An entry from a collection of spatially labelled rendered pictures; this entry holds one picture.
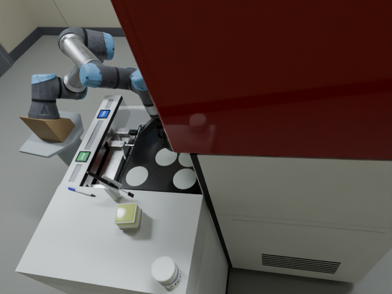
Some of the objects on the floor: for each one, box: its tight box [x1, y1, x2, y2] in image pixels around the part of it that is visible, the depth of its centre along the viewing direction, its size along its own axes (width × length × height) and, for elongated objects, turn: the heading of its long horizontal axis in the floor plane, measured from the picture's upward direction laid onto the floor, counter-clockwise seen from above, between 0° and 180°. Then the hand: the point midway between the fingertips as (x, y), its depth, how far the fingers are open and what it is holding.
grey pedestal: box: [19, 111, 84, 167], centre depth 202 cm, size 51×44×82 cm
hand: (171, 149), depth 120 cm, fingers closed
